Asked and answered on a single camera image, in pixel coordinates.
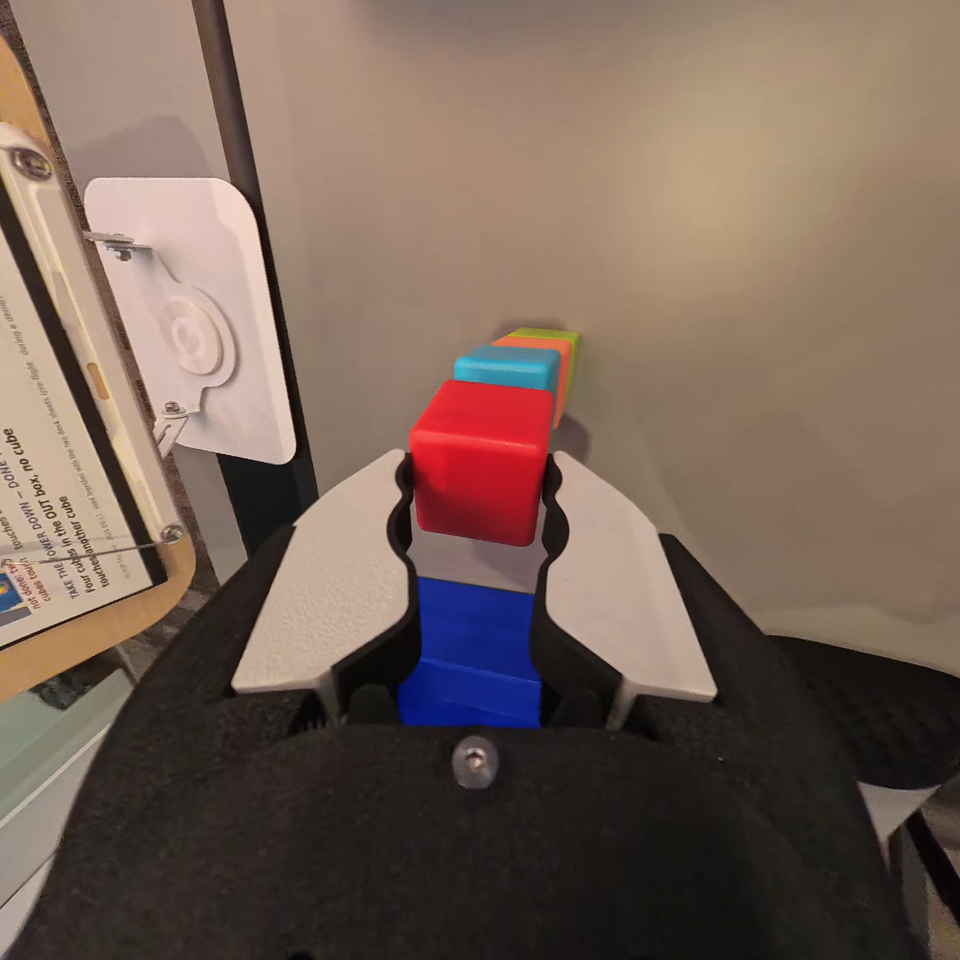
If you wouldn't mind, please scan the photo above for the wooden instruction sign board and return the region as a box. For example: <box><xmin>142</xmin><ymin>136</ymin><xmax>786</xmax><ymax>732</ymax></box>
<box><xmin>0</xmin><ymin>33</ymin><xmax>199</xmax><ymax>706</ymax></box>

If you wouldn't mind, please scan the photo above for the white sign stand base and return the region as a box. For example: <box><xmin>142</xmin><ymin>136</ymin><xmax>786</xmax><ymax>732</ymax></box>
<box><xmin>83</xmin><ymin>176</ymin><xmax>300</xmax><ymax>466</ymax></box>

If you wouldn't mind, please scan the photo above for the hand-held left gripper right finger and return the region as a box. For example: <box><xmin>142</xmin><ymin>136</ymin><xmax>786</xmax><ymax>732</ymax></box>
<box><xmin>528</xmin><ymin>450</ymin><xmax>718</xmax><ymax>724</ymax></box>

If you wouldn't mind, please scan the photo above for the green magnetic cube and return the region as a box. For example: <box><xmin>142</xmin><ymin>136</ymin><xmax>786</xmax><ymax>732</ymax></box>
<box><xmin>507</xmin><ymin>326</ymin><xmax>585</xmax><ymax>409</ymax></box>

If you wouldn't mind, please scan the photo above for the orange magnetic cube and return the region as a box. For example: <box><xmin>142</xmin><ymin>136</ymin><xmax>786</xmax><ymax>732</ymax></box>
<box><xmin>494</xmin><ymin>332</ymin><xmax>576</xmax><ymax>403</ymax></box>

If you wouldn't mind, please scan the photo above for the blue plastic bin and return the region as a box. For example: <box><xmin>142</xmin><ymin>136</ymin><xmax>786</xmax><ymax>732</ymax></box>
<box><xmin>398</xmin><ymin>573</ymin><xmax>546</xmax><ymax>730</ymax></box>

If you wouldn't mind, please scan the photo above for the teal magnetic cube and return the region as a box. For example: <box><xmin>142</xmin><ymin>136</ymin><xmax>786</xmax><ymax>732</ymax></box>
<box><xmin>453</xmin><ymin>344</ymin><xmax>562</xmax><ymax>433</ymax></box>

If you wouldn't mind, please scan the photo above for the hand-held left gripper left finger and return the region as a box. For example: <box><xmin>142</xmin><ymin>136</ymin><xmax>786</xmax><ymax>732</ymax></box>
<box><xmin>233</xmin><ymin>447</ymin><xmax>429</xmax><ymax>721</ymax></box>

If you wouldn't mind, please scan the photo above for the black textured mat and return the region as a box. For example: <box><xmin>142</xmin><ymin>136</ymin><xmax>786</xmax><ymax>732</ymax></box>
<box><xmin>762</xmin><ymin>635</ymin><xmax>960</xmax><ymax>792</ymax></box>

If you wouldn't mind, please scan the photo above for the red magnetic cube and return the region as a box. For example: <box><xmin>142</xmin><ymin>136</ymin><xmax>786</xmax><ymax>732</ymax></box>
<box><xmin>408</xmin><ymin>378</ymin><xmax>550</xmax><ymax>547</ymax></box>

